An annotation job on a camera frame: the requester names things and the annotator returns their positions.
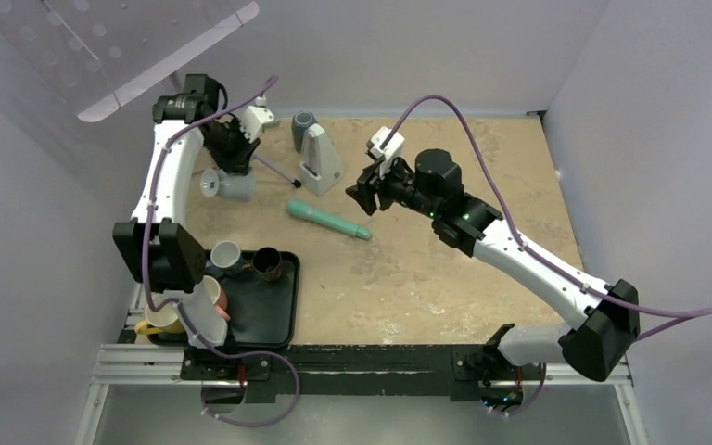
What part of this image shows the light grey mug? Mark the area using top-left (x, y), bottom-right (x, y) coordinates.
top-left (200, 169), bottom-right (256, 202)

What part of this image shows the tripod stand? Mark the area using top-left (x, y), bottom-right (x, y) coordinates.
top-left (168, 73), bottom-right (304, 189)

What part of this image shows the brown mug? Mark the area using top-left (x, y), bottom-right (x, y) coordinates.
top-left (242, 247), bottom-right (284, 282)

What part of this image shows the blue-grey mug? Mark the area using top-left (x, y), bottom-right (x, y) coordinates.
top-left (207, 240), bottom-right (247, 276)

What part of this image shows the white metronome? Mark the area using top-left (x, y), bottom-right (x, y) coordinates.
top-left (299, 123), bottom-right (344, 197)

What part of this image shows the perforated light panel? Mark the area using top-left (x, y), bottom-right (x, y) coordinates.
top-left (0, 0), bottom-right (260, 122)

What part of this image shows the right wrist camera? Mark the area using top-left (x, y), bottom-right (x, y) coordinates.
top-left (366, 126), bottom-right (405, 179)

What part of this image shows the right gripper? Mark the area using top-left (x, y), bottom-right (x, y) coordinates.
top-left (346, 152), bottom-right (439, 220)

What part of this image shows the dark teal cup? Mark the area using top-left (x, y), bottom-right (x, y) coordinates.
top-left (291, 110), bottom-right (317, 154)

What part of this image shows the pink mug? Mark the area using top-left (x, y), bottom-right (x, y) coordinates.
top-left (202, 275), bottom-right (231, 322)

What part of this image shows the purple cable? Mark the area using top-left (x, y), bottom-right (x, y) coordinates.
top-left (383, 94), bottom-right (712, 419)
top-left (141, 74), bottom-right (303, 429)

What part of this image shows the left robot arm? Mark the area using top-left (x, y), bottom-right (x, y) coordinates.
top-left (112, 74), bottom-right (260, 379)

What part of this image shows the teal toy microphone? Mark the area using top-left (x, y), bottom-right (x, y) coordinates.
top-left (286, 199), bottom-right (372, 240)

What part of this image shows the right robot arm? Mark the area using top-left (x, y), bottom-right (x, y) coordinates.
top-left (346, 148), bottom-right (641, 382)

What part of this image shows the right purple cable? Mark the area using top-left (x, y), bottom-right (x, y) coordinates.
top-left (383, 94), bottom-right (712, 419)

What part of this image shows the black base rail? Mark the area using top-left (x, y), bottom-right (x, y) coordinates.
top-left (180, 344), bottom-right (542, 407)

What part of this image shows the yellow mug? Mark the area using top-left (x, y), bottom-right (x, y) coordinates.
top-left (133, 303), bottom-right (185, 336)

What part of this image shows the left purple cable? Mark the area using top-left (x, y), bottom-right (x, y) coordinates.
top-left (141, 74), bottom-right (303, 429)

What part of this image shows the black tray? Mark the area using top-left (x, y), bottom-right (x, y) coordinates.
top-left (146, 248), bottom-right (302, 350)

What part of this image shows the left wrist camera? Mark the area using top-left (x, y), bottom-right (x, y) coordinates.
top-left (239, 95), bottom-right (280, 143)

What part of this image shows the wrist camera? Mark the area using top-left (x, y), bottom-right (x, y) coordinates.
top-left (239, 95), bottom-right (280, 143)
top-left (366, 126), bottom-right (405, 179)

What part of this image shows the aluminium frame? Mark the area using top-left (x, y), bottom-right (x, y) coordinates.
top-left (73, 343), bottom-right (650, 445)

